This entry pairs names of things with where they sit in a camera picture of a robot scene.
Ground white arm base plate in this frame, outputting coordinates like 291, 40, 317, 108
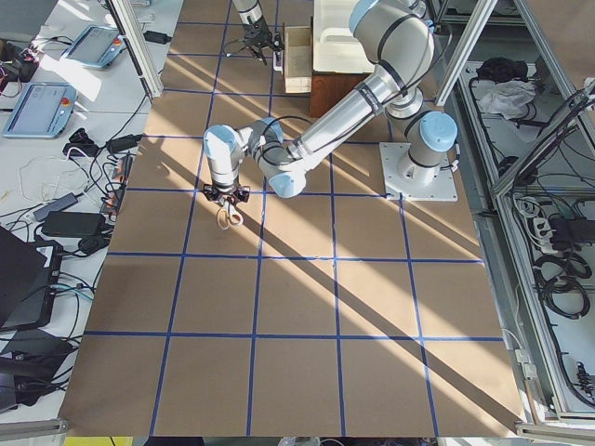
379, 142, 457, 202

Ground white drawer handle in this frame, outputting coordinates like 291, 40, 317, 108
273, 46, 284, 72

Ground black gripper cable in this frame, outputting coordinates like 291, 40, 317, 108
224, 37, 250, 59

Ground white plastic bin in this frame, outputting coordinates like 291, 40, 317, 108
312, 0, 373, 74

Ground blue teach pendant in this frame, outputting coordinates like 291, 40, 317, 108
60, 25, 126, 70
2, 82, 78, 139

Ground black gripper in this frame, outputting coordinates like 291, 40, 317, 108
203, 184, 250, 207
244, 22, 284, 65

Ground black power adapter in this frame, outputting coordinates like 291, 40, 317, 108
41, 212, 106, 238

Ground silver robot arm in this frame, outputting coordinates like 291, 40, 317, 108
232, 0, 284, 72
202, 1, 457, 207

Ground aluminium frame post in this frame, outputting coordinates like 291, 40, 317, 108
106, 0, 164, 99

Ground black white cloth pile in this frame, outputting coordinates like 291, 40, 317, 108
476, 57, 536, 120

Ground blue teach pendant near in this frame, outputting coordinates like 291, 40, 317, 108
2, 82, 78, 139

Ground dark wooden drawer cabinet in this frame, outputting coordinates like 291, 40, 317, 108
309, 72, 368, 118

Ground blue teach pendant far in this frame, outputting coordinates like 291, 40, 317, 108
60, 25, 126, 70

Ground light wooden drawer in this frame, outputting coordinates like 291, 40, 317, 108
283, 26, 312, 94

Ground grey orange scissors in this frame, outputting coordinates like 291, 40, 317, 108
217, 202, 244, 230

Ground black laptop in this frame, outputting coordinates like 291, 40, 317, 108
1, 229, 63, 332

